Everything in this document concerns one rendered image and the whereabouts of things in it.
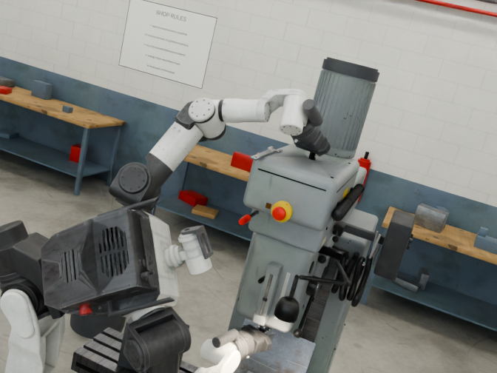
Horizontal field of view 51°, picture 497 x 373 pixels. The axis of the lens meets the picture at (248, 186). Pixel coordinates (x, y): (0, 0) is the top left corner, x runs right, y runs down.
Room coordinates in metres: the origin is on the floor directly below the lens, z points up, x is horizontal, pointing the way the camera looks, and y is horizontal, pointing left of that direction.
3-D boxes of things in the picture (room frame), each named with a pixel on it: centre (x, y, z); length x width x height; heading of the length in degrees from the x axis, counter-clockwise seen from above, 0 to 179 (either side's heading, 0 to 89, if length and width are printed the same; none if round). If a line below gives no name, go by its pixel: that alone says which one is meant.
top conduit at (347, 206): (1.65, -0.33, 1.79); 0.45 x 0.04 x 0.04; 163
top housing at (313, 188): (1.68, -0.18, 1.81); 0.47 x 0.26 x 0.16; 163
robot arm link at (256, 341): (1.59, -0.13, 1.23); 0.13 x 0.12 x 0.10; 56
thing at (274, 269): (1.56, -0.15, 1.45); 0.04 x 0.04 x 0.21; 73
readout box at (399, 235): (1.85, -0.58, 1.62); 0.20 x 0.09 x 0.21; 163
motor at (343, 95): (1.90, -0.25, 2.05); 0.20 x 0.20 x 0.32
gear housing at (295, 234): (1.70, -0.19, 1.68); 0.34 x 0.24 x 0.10; 163
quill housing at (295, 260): (1.67, -0.18, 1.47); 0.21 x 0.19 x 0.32; 73
